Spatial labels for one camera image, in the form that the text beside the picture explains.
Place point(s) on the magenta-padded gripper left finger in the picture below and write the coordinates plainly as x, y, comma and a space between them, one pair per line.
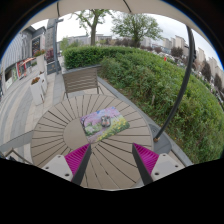
56, 165

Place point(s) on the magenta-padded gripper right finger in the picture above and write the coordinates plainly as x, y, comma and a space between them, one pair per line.
165, 165

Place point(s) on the floral print mouse pad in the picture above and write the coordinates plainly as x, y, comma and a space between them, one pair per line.
115, 128

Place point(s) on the grey parasol base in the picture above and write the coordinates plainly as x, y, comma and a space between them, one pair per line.
163, 146

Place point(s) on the white planter box with flowers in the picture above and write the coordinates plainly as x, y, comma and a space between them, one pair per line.
36, 91

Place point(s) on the dark curved parasol pole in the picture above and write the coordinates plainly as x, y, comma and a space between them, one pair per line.
185, 83

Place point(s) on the green hedge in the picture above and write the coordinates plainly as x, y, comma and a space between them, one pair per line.
150, 80

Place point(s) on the brown slatted wooden chair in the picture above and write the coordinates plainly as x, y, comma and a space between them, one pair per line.
81, 80

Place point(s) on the tall white planter with flowers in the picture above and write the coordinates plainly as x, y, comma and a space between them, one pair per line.
40, 63

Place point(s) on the grey shopfront building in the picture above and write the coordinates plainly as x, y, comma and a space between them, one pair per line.
16, 53

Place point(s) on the distant apartment buildings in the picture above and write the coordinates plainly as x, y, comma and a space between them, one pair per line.
180, 41

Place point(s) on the grey sign pillar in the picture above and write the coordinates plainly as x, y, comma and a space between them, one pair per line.
50, 36

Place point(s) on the slim sparse-leaved tree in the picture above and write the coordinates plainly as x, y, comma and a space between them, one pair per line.
93, 33

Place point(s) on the round leafy tree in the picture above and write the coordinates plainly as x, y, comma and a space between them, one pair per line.
136, 26

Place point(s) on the beige parasol canopy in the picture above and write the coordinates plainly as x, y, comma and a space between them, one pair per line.
100, 5

